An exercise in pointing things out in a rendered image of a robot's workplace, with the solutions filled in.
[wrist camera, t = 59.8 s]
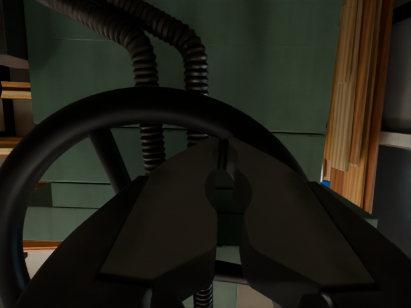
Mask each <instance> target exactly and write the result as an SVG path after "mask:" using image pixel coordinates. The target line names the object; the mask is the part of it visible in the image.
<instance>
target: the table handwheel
mask: <svg viewBox="0 0 411 308"><path fill-rule="evenodd" d="M141 123H158V124H167V125H175V126H178V127H184V128H188V129H191V130H195V131H198V132H201V133H204V134H206V135H209V136H211V137H216V138H218V139H222V140H223V139H229V138H237V139H239V140H241V141H243V142H245V143H247V144H248V145H250V146H252V147H254V148H256V149H258V150H260V151H262V152H264V153H266V154H268V155H270V156H272V157H274V158H275V159H277V160H279V161H281V162H282V163H284V164H285V165H287V166H288V167H290V168H291V169H292V170H293V171H295V172H296V173H298V174H299V175H300V176H301V177H302V178H304V179H305V181H306V182H309V180H308V177H307V176H306V174H305V173H304V171H303V169H302V167H301V166H300V165H299V163H298V162H297V160H296V159H295V158H294V156H293V155H292V154H291V152H290V151H288V149H287V148H286V147H285V146H284V145H283V143H282V142H281V141H280V140H279V139H278V138H277V137H276V136H274V135H273V134H272V133H271V132H270V131H269V130H268V129H266V128H265V127H264V126H263V125H261V124H260V123H259V122H257V121H256V120H254V119H253V118H252V117H250V116H248V115H247V114H245V113H244V112H242V111H240V110H238V109H236V108H235V107H233V106H231V105H229V104H226V103H224V102H222V101H220V100H217V99H214V98H212V97H208V96H206V95H202V94H199V93H196V92H191V91H187V90H182V89H175V88H170V87H150V86H142V87H127V88H121V89H114V90H109V91H105V92H101V93H97V94H94V95H91V96H88V97H86V98H82V99H80V100H78V101H75V102H73V103H71V104H69V105H67V106H65V107H63V108H61V109H60V110H58V111H56V112H55V113H53V114H52V115H50V116H49V117H47V118H46V119H45V120H43V121H41V122H40V123H39V124H38V125H37V126H35V127H34V128H33V129H32V130H31V131H30V132H29V133H28V134H27V135H26V136H25V137H24V138H23V139H22V140H21V141H20V142H19V143H17V145H16V146H15V147H14V148H13V150H12V151H11V152H10V154H9V155H8V156H7V158H6V160H5V161H4V162H3V164H2V166H1V167H0V308H13V306H14V305H15V303H16V301H17V300H18V298H19V297H20V295H21V294H22V292H23V290H24V289H25V288H26V286H27V284H28V283H29V282H30V280H31V278H30V276H29V273H28V269H27V266H26V262H25V258H24V250H23V227H24V219H25V216H26V210H27V208H28V205H29V201H30V199H31V196H32V193H33V192H34V190H35V187H36V186H37V184H38V182H39V181H40V179H41V177H42V176H43V174H44V173H45V172H46V170H47V169H48V168H49V167H50V166H51V165H52V164H53V163H54V162H55V161H56V160H57V159H58V158H59V157H60V156H61V155H62V154H63V153H65V152H66V151H67V150H68V149H70V148H71V147H73V146H74V145H76V144H77V143H79V142H81V141H82V140H84V139H86V138H89V139H90V140H91V142H92V145H93V147H94V149H95V151H96V153H97V156H98V158H99V160H100V162H101V164H102V166H103V168H104V170H105V172H106V175H107V177H108V179H109V181H110V184H111V186H112V187H113V190H114V193H115V195H116V194H117V193H118V192H120V191H121V190H122V189H124V188H125V187H126V186H127V185H128V184H129V183H130V182H131V178H130V176H129V174H128V171H127V169H126V167H125V164H124V161H123V159H122V157H121V154H120V152H119V149H118V147H117V144H116V142H115V140H114V137H113V134H112V132H111V130H110V129H111V128H115V127H121V126H124V125H133V124H141ZM213 281H219V282H229V283H233V284H242V285H248V284H247V283H246V282H245V280H244V278H243V272H242V265H240V264H236V263H231V262H225V261H221V260H215V276H214V279H213Z"/></svg>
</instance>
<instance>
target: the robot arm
mask: <svg viewBox="0 0 411 308"><path fill-rule="evenodd" d="M221 159H222V163H223V170H227V172H228V173H229V174H230V175H231V176H232V178H233V179H234V187H233V194H232V197H233V199H234V200H235V201H236V202H237V203H238V204H239V205H240V207H241V208H242V210H243V212H244V218H243V226H242V234H241V239H240V247H239V253H240V260H241V265H242V272H243V278H244V280H245V282H246V283H247V284H248V285H249V286H250V287H251V288H252V289H254V290H256V291H257V292H259V293H260V294H262V295H264V296H266V297H267V298H269V299H271V300H272V303H273V307H274V308H411V258H410V257H409V256H408V255H407V254H406V253H405V252H404V251H403V250H402V249H401V248H400V247H398V246H397V245H396V244H395V243H394V242H392V241H391V240H390V239H389V238H388V237H386V236H385V235H384V234H383V233H382V232H380V231H379V230H377V229H376V228H375V227H374V226H373V225H371V224H370V223H369V222H368V221H366V220H365V219H363V218H362V217H361V216H360V215H358V214H357V213H356V212H354V211H353V210H352V209H351V208H349V207H348V206H347V205H346V204H344V203H343V202H342V201H340V200H339V199H338V198H337V197H335V196H334V195H333V194H332V193H330V192H329V191H327V190H326V189H325V188H324V187H323V186H321V185H320V184H318V182H316V181H305V179H304V178H302V177H301V176H300V175H299V174H298V173H296V172H295V171H294V170H292V169H291V168H290V167H288V166H287V165H285V164H284V163H282V162H281V161H279V160H277V159H275V158H274V157H272V156H270V155H268V154H266V153H264V152H262V151H260V150H258V149H256V148H254V147H252V146H250V145H248V144H247V143H245V142H243V141H241V140H239V139H237V138H234V137H231V138H229V139H223V140H222V139H218V138H217V137H210V138H208V139H206V140H204V141H202V142H200V143H198V144H196V145H194V146H192V147H190V148H188V149H186V150H184V151H182V152H180V153H178V154H176V155H174V156H173V157H171V158H170V159H168V160H166V161H165V162H164V163H162V164H161V165H159V166H158V167H157V168H155V169H154V170H153V171H152V172H151V173H150V174H149V175H147V176H143V175H139V176H137V177H136V178H135V179H134V180H133V181H132V182H130V183H129V184H128V185H127V186H126V187H125V188H124V189H122V190H121V191H120V192H118V193H117V194H116V195H115V196H114V197H113V198H112V199H110V200H109V201H108V202H107V203H106V204H104V205H103V206H102V207H101V208H99V209H98V210H97V211H96V212H95V213H94V214H92V215H91V216H90V217H89V218H87V219H86V220H85V221H84V222H83V223H82V224H81V225H79V226H78V227H77V228H76V229H75V230H74V231H73V232H72V233H71V234H70V235H69V236H68V237H67V238H66V239H65V240H64V241H63V242H62V243H61V244H60V245H59V246H58V247H57V248H56V249H55V250H54V251H53V252H52V254H51V255H50V256H49V257H48V258H47V259H46V260H45V262H44V263H43V265H42V266H41V267H40V268H39V270H38V271H37V272H36V273H35V275H34V276H33V278H32V279H31V280H30V282H29V283H28V284H27V286H26V288H25V289H24V290H23V292H22V294H21V295H20V297H19V298H18V300H17V301H16V303H15V305H14V306H13V308H185V307H184V305H183V303H182V301H184V300H186V299H187V298H189V297H191V296H192V295H194V294H196V293H197V292H199V291H201V290H203V289H204V288H206V287H208V286H209V285H210V284H211V283H212V281H213V279H214V276H215V260H216V252H217V227H218V214H217V211H216V210H215V209H214V208H213V207H212V205H211V204H210V202H211V201H212V200H213V198H214V195H215V175H216V171H217V169H220V164H221Z"/></svg>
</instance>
